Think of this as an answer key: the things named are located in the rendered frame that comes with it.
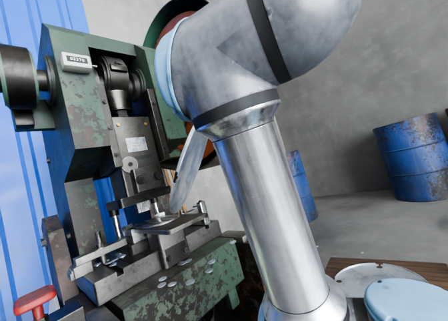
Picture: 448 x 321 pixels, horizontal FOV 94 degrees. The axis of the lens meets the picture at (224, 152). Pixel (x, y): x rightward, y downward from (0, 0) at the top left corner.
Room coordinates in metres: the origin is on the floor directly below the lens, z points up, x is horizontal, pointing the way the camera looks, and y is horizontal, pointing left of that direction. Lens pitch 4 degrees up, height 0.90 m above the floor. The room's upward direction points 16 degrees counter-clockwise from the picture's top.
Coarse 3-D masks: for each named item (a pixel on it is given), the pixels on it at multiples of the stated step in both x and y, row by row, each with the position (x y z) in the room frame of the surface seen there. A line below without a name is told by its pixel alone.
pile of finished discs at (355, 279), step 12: (360, 264) 0.93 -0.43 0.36; (372, 264) 0.91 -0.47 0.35; (384, 264) 0.89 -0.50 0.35; (336, 276) 0.90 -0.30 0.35; (348, 276) 0.88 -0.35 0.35; (360, 276) 0.86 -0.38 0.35; (372, 276) 0.83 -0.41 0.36; (384, 276) 0.82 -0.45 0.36; (396, 276) 0.81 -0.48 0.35; (408, 276) 0.79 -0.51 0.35; (420, 276) 0.77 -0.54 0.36; (348, 288) 0.81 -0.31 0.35; (360, 288) 0.79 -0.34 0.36
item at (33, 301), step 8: (40, 288) 0.44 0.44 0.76; (48, 288) 0.42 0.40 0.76; (24, 296) 0.42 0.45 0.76; (32, 296) 0.41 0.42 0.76; (40, 296) 0.40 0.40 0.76; (48, 296) 0.40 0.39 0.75; (16, 304) 0.39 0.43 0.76; (24, 304) 0.38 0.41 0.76; (32, 304) 0.39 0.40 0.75; (40, 304) 0.39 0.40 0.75; (16, 312) 0.38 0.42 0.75; (24, 312) 0.38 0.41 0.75; (32, 312) 0.41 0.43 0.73; (40, 312) 0.41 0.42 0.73
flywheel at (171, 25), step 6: (186, 12) 0.92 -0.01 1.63; (192, 12) 0.89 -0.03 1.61; (174, 18) 0.98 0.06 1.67; (180, 18) 0.95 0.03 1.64; (168, 24) 1.02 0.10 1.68; (174, 24) 0.99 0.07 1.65; (168, 30) 1.03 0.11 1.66; (162, 36) 1.07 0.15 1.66; (156, 42) 1.12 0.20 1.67; (156, 48) 1.13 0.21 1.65; (186, 126) 1.13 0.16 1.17; (192, 126) 1.09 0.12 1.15; (186, 132) 1.14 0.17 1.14; (180, 144) 1.18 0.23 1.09; (210, 144) 0.97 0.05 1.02; (180, 150) 1.15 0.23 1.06; (210, 150) 0.98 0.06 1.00; (204, 156) 1.02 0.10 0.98; (210, 156) 1.04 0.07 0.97
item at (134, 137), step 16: (128, 128) 0.74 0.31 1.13; (144, 128) 0.78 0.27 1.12; (128, 144) 0.73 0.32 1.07; (144, 144) 0.77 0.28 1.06; (128, 160) 0.71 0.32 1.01; (144, 160) 0.76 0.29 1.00; (112, 176) 0.77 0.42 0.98; (128, 176) 0.71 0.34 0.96; (144, 176) 0.72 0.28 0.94; (160, 176) 0.75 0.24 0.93; (128, 192) 0.70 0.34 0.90; (144, 192) 0.74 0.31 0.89
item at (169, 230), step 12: (168, 216) 0.76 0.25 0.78; (180, 216) 0.72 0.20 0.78; (192, 216) 0.66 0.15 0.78; (204, 216) 0.64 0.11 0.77; (144, 228) 0.68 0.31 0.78; (156, 228) 0.63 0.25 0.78; (168, 228) 0.58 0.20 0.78; (180, 228) 0.58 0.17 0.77; (156, 240) 0.66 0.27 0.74; (168, 240) 0.67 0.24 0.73; (180, 240) 0.70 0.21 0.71; (168, 252) 0.67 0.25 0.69; (180, 252) 0.69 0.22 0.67; (168, 264) 0.66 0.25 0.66
